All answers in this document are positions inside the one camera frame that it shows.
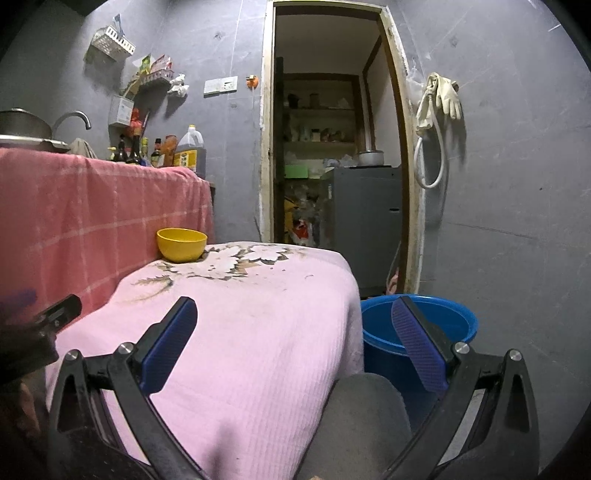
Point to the yellow bag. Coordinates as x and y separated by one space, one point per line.
290 212

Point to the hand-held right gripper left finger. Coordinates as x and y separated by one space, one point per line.
168 344

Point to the orange wall hook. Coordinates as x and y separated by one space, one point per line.
252 81

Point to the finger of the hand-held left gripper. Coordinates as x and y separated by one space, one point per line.
62 310
18 299

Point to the pink plaid cloth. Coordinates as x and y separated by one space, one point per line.
92 207

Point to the pink object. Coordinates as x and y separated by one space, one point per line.
393 284

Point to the small metal pot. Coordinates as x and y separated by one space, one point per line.
371 158

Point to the wooden storage shelf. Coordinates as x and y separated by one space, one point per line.
318 110

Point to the large cooking oil jug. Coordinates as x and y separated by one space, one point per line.
190 154

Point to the orange sauce pouch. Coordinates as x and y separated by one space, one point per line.
170 150

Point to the metal faucet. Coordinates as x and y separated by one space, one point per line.
71 114

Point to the blue plastic bucket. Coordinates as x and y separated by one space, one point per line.
452 323

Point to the silver cooktop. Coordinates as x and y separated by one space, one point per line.
32 143

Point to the yellow seasoning bottle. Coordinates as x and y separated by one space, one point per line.
144 151

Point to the white utensil holder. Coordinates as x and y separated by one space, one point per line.
121 111

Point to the white wall outlet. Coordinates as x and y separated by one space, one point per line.
220 86

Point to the metal cooking pot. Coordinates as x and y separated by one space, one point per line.
21 123

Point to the white hanging rag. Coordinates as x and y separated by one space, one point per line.
178 85

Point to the wooden door frame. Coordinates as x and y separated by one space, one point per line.
266 138

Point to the beige rag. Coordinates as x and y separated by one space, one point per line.
83 148

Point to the yellow bowl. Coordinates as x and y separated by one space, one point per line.
181 247

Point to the person's left hand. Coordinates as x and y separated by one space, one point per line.
27 408

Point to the dark sauce bottle red cap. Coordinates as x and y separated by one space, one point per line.
156 154

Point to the pink floral blanket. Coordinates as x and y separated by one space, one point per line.
249 350

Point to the cream rubber gloves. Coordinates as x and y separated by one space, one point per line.
447 94

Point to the red utensil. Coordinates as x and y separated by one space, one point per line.
135 121

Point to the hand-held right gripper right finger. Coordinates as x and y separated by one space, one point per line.
418 350

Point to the wall shelf with packets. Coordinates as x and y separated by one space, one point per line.
156 76

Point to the white wall basket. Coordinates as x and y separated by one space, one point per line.
108 43

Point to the red and white bag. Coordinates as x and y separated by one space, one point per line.
304 230

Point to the green box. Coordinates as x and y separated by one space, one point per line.
295 171

